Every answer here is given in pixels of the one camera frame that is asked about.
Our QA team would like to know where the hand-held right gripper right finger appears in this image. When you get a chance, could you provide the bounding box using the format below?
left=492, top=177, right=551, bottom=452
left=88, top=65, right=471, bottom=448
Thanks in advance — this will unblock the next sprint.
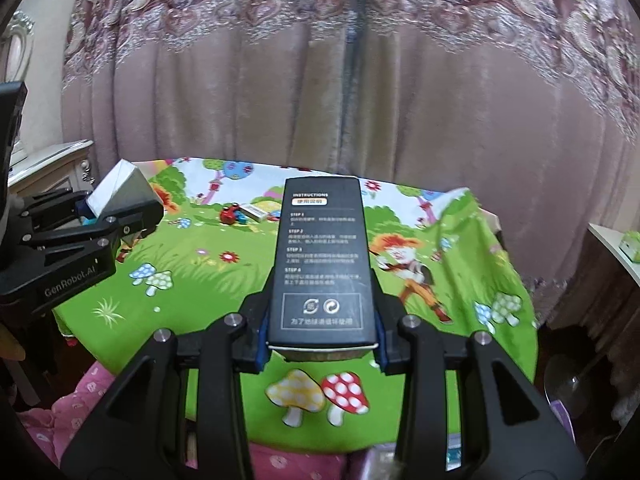
left=372, top=290, right=586, bottom=480

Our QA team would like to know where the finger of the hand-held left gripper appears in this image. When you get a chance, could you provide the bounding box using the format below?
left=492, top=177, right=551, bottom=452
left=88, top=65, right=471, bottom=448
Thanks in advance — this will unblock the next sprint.
left=20, top=187, right=91, bottom=231
left=22, top=201, right=166, bottom=268

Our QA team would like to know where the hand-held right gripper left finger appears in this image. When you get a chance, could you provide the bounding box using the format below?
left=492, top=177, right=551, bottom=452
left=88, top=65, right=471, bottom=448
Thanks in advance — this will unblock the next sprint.
left=60, top=292, right=273, bottom=480

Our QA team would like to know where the white grey tall box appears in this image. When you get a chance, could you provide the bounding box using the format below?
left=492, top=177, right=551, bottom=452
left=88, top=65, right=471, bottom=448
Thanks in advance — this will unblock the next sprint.
left=85, top=159, right=166, bottom=221

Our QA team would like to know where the black box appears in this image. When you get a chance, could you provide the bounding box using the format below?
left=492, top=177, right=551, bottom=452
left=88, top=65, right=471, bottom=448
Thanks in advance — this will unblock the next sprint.
left=265, top=176, right=378, bottom=363

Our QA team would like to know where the white ornate dresser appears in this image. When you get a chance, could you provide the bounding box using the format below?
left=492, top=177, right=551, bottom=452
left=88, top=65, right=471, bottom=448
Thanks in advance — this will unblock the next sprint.
left=7, top=140, right=96, bottom=201

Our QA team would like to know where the cartoon printed tablecloth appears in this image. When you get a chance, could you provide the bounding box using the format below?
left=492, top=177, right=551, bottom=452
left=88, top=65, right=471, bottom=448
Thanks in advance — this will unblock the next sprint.
left=52, top=157, right=541, bottom=456

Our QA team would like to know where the pink floral blanket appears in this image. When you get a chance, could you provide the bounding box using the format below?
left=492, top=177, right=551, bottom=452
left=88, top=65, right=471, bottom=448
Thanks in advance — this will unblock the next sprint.
left=17, top=360, right=396, bottom=480

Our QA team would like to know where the beige pink curtain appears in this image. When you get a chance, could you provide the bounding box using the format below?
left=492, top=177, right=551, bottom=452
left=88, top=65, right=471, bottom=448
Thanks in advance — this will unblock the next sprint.
left=30, top=0, right=640, bottom=331

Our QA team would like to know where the ornate silver mirror frame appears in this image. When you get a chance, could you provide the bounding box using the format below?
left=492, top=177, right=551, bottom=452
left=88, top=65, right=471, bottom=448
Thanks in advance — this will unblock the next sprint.
left=0, top=10, right=36, bottom=156

